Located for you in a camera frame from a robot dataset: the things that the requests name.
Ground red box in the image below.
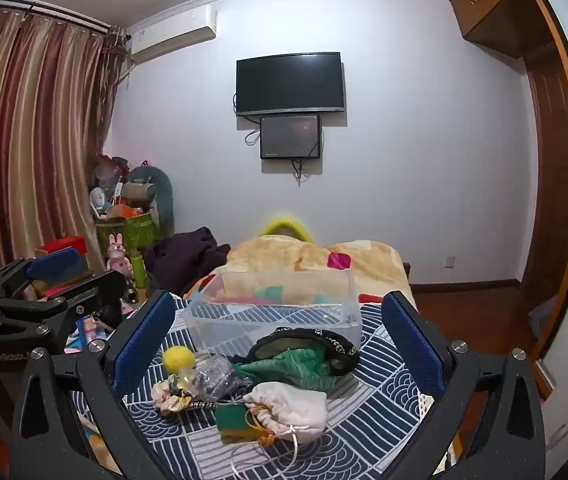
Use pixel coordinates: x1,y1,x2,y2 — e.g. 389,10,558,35
35,238,88,262

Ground floral fabric scrunchie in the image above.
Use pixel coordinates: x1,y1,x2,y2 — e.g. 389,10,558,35
152,376,199,415

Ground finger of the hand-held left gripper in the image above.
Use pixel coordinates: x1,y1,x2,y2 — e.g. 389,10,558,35
0,269,129,341
0,247,90,306

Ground green crumpled cloth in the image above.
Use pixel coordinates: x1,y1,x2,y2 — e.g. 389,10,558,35
234,347,351,394

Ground wooden door frame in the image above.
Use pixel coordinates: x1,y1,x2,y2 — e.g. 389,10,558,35
522,0,568,362

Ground striped brown curtain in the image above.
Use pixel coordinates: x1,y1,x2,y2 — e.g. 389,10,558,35
0,7,126,283

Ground white air conditioner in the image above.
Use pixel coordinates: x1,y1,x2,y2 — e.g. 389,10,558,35
129,3,219,62

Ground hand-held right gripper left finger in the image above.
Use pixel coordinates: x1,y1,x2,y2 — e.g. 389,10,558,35
9,289,185,480

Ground beige fleece blanket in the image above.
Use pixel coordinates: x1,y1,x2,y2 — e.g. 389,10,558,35
184,235,411,307

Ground green cardboard box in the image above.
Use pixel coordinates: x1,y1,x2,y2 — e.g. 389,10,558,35
96,211,161,262

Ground green and yellow sponge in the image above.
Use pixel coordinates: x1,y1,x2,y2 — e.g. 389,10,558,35
215,403,279,448

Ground black monitor cable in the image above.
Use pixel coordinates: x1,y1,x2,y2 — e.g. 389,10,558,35
290,157,311,184

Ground blue patterned bed sheet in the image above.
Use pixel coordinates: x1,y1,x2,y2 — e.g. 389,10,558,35
71,294,460,480

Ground dark purple cloth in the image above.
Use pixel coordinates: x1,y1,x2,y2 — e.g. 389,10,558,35
143,226,233,297

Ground curtain rail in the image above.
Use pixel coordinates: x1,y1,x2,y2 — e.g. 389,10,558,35
0,0,115,36

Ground yellow pompom ball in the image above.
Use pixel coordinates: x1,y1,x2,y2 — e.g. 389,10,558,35
163,346,197,374

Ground clear plastic storage bin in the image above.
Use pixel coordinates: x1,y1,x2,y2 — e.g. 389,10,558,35
180,269,363,357

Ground small black wall monitor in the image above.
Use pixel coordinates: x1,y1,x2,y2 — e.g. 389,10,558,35
259,114,322,160

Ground clear glittery pouch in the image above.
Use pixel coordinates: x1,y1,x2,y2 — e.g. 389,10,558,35
184,352,251,405

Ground wooden overhead cabinet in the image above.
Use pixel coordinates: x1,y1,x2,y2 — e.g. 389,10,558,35
448,0,555,59

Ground grey plush pillow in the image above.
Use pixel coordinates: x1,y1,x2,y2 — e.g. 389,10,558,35
128,164,175,242

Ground white drawstring pouch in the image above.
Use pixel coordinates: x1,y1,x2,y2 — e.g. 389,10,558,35
231,381,329,478

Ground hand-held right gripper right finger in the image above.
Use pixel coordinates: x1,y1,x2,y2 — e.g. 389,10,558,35
380,289,547,480

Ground yellow curved cushion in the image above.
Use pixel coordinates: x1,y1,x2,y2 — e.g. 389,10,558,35
259,215,315,244

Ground black wall television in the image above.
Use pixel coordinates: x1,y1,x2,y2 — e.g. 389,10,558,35
235,51,347,117

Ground pink bunny toy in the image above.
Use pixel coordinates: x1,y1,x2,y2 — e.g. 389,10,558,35
106,232,133,277

